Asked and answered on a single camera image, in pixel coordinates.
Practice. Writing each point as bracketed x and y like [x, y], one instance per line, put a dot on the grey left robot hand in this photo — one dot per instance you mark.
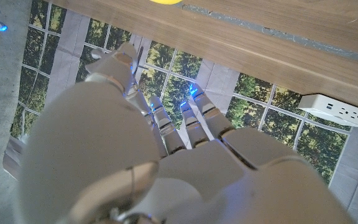
[216, 177]

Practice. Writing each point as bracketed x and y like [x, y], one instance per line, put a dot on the yellow banana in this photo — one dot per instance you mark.
[166, 1]

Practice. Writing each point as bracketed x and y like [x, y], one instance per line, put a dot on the printed window backdrop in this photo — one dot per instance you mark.
[319, 146]

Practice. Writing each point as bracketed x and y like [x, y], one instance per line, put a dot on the white power strip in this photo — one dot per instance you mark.
[334, 110]

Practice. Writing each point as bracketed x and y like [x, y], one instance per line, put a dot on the grey tape outline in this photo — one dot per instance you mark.
[278, 33]

